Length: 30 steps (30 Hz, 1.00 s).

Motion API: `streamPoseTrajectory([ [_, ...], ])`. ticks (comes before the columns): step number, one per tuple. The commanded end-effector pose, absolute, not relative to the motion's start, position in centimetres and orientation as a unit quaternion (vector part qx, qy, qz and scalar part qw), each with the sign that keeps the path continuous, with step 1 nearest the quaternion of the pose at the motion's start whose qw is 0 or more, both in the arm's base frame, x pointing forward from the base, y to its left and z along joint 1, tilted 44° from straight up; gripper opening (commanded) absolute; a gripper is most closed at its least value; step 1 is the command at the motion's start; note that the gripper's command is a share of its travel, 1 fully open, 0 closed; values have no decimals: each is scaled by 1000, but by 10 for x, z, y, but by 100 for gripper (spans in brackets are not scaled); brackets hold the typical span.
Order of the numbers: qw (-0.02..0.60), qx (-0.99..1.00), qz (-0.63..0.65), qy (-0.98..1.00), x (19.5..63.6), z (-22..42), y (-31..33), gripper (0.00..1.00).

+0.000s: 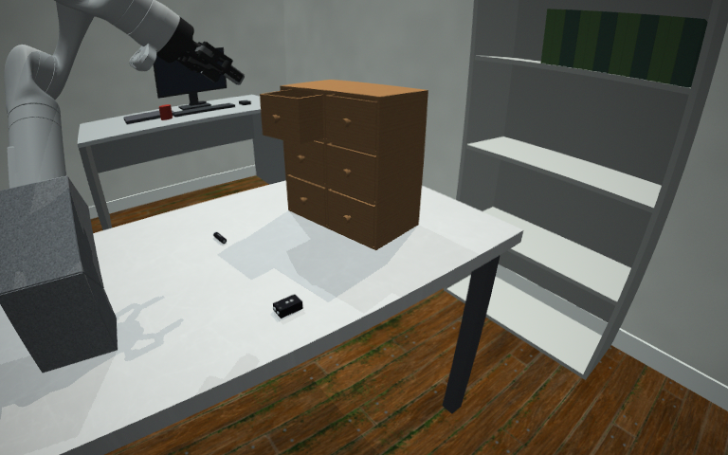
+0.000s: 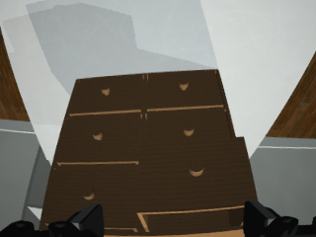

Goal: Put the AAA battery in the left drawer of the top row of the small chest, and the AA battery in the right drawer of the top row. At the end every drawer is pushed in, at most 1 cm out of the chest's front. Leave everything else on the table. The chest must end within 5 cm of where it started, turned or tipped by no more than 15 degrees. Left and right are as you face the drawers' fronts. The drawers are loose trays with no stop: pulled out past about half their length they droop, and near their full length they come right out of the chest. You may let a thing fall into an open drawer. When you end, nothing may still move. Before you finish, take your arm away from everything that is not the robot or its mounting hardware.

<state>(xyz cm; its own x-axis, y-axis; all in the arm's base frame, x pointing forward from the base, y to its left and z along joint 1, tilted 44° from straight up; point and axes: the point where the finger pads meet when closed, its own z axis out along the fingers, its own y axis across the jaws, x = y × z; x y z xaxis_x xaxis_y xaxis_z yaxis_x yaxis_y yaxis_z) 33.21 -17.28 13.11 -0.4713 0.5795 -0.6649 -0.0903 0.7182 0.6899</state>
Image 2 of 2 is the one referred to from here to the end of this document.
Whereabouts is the brown wooden chest of drawers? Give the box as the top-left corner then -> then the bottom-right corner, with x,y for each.
39,69 -> 245,237

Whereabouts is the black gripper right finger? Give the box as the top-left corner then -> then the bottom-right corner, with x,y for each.
243,200 -> 316,237

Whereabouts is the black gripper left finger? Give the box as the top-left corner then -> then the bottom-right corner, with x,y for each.
0,204 -> 105,237

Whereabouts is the brown wooden drawer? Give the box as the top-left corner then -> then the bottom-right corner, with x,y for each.
137,136 -> 258,232
56,115 -> 141,165
44,168 -> 138,232
146,110 -> 231,142
69,75 -> 143,116
147,71 -> 223,112

